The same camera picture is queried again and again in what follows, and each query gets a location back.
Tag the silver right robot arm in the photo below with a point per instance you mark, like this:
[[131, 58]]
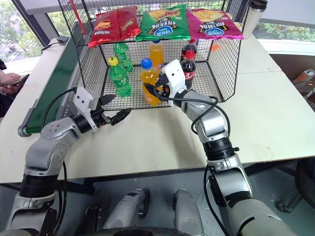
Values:
[[216, 123]]

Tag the dark window frame post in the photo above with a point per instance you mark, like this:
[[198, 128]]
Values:
[[34, 22]]

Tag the magenta chips bag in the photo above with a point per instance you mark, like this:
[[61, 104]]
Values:
[[211, 24]]

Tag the grey orange device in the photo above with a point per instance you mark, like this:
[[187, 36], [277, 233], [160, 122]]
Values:
[[305, 76]]

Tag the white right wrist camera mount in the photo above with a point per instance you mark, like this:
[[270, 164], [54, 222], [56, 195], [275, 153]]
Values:
[[174, 73]]

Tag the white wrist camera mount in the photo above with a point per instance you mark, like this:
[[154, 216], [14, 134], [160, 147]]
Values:
[[82, 99], [174, 73]]

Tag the dark rounded robot base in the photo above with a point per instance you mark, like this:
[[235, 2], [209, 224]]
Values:
[[147, 232]]

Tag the silver robot leg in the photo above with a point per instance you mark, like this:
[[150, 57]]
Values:
[[187, 211], [128, 209]]

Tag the dark smartphone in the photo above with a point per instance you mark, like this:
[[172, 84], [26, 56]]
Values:
[[17, 80]]

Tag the small orange object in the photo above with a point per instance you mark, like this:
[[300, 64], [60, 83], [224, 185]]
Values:
[[215, 47]]

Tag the small grey box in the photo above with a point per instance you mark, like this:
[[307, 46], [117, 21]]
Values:
[[62, 39]]

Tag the silver left robot leg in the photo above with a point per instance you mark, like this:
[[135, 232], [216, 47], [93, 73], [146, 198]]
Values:
[[128, 209]]

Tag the bystander dark clothing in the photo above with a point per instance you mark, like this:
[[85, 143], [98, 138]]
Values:
[[5, 103]]

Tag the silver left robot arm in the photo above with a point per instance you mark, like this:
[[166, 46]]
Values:
[[46, 147]]

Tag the red rod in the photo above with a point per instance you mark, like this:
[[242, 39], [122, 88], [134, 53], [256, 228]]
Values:
[[76, 16]]

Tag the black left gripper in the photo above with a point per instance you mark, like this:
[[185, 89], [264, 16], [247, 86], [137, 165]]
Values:
[[102, 118]]

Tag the white tumbler dark lid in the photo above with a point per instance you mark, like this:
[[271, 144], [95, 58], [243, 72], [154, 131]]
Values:
[[253, 20]]

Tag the black table frame bar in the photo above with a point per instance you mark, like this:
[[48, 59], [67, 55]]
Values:
[[78, 188]]

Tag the cola bottle red cap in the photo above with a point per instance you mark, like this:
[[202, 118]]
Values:
[[189, 70], [190, 46]]

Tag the green soda bottle yellow cap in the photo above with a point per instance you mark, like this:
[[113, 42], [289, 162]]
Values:
[[119, 78]]

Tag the silver right robot leg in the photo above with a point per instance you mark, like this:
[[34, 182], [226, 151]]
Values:
[[187, 211]]

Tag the green chips bag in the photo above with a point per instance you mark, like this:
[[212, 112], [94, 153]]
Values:
[[162, 24]]

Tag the red chips bag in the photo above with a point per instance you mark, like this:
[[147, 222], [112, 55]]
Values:
[[110, 27]]

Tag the orange soda bottle blue cap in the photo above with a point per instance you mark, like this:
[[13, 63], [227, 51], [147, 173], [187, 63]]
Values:
[[147, 76], [156, 54]]

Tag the black round wheel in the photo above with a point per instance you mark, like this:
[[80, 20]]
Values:
[[306, 179]]

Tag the green conveyor belt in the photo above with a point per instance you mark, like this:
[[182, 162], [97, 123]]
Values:
[[56, 81]]

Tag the bystander bare hand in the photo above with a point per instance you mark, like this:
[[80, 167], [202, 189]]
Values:
[[7, 89]]

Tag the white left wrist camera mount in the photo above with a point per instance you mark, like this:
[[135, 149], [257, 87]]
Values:
[[82, 99]]

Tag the grey metal table foot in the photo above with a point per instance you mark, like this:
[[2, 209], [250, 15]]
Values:
[[288, 204]]

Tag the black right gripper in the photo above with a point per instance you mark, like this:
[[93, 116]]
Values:
[[163, 87]]

